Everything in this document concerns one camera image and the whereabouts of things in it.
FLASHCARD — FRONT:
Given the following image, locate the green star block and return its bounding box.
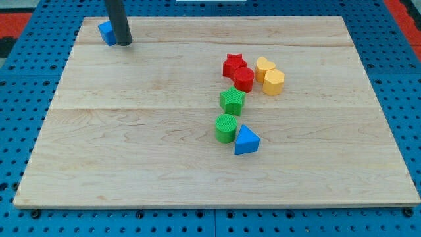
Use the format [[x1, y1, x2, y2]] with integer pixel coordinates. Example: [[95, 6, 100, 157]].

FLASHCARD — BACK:
[[220, 86, 246, 116]]

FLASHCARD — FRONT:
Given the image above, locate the red star block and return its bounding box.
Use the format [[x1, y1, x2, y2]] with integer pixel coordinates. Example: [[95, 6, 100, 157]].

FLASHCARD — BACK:
[[222, 53, 247, 80]]

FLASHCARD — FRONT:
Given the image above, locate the green cylinder block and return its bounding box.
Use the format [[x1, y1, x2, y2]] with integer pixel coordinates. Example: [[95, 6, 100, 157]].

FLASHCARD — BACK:
[[215, 114, 237, 144]]

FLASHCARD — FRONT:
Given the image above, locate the red cylinder block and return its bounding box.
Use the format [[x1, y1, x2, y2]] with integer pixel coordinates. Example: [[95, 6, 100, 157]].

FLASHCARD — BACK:
[[234, 67, 255, 93]]

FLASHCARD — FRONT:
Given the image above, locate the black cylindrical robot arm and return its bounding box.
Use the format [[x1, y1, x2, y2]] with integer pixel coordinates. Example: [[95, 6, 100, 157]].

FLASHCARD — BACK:
[[105, 0, 132, 46]]

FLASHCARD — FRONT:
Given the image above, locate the blue triangle block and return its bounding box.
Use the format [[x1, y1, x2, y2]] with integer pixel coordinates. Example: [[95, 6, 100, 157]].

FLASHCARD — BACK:
[[234, 124, 260, 155]]

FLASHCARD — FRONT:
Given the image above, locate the yellow heart block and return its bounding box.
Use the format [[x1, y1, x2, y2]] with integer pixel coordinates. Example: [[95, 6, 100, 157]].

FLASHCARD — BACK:
[[255, 57, 276, 83]]

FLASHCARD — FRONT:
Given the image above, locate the blue cube block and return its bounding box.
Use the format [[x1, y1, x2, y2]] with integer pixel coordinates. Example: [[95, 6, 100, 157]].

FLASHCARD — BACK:
[[98, 21, 116, 46]]

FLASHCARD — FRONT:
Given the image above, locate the yellow hexagon block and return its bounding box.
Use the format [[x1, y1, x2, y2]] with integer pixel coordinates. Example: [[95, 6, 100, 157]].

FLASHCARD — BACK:
[[262, 69, 285, 96]]

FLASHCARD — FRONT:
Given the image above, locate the wooden board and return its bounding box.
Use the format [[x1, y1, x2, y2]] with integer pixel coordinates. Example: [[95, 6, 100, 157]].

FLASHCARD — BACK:
[[13, 16, 420, 209]]

